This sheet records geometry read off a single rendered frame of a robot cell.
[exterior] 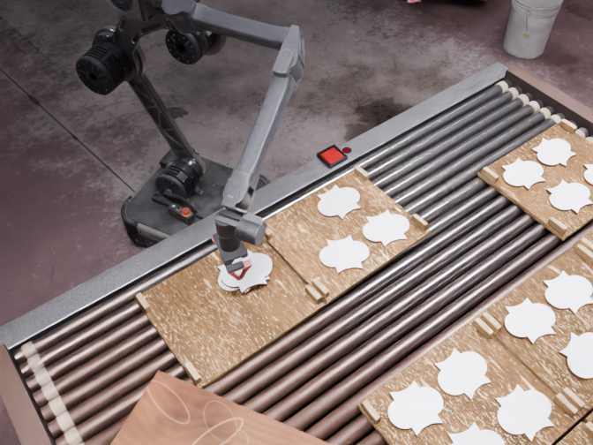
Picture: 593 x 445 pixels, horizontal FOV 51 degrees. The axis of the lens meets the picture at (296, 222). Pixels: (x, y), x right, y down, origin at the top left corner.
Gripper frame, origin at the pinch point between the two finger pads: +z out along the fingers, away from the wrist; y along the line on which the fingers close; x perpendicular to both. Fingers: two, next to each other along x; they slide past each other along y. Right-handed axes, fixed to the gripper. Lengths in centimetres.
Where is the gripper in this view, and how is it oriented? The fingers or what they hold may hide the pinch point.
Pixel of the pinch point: (233, 264)
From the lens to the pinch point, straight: 172.8
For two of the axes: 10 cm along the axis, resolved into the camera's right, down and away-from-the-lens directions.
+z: 0.3, 6.6, 7.5
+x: -9.1, 3.3, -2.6
